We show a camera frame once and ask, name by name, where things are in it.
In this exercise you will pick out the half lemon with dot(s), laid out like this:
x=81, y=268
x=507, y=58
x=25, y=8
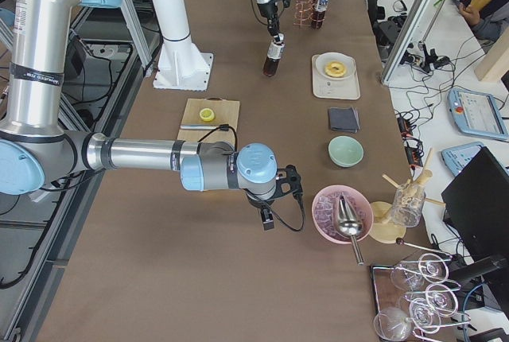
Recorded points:
x=207, y=114

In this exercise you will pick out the steel ice scoop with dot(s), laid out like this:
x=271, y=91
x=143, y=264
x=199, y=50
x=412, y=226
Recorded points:
x=348, y=225

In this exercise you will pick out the tea bottle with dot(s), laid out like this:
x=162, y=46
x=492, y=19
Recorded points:
x=319, y=11
x=274, y=54

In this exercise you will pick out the grey folded cloth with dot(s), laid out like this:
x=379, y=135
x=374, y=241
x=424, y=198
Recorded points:
x=343, y=119

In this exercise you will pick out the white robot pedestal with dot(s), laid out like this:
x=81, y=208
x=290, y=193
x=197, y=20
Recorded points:
x=181, y=64

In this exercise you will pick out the teach pendant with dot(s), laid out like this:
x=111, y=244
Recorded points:
x=476, y=114
x=457, y=157

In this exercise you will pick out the steel muddler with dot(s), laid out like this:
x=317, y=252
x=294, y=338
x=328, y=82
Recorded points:
x=197, y=127

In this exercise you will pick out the aluminium frame post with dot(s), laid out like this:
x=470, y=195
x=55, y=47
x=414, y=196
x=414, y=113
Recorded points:
x=415, y=15

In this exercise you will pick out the black glass tray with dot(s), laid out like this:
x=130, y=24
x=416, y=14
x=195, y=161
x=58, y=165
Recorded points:
x=385, y=293

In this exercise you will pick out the wooden cutting board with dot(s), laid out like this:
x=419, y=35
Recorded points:
x=227, y=112

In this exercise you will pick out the pink bowl with ice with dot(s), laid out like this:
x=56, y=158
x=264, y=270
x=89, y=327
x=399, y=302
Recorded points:
x=323, y=209

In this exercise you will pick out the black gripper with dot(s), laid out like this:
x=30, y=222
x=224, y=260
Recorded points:
x=258, y=203
x=266, y=9

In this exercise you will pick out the black laptop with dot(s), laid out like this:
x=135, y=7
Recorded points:
x=477, y=205

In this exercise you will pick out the green bowl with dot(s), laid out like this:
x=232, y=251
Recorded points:
x=345, y=151

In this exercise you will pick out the wine glass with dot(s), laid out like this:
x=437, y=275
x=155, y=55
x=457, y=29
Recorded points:
x=392, y=324
x=440, y=298
x=414, y=275
x=424, y=318

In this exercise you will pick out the clear glass mug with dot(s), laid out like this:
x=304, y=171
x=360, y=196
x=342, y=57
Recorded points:
x=406, y=209

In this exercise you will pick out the white plate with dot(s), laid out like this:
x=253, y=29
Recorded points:
x=322, y=59

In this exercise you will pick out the donut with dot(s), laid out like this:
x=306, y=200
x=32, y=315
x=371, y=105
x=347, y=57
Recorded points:
x=335, y=69

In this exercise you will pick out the copper wire bottle rack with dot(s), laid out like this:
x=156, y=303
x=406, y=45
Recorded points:
x=303, y=13

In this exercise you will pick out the beige tray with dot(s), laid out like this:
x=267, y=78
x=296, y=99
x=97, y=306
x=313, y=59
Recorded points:
x=329, y=87

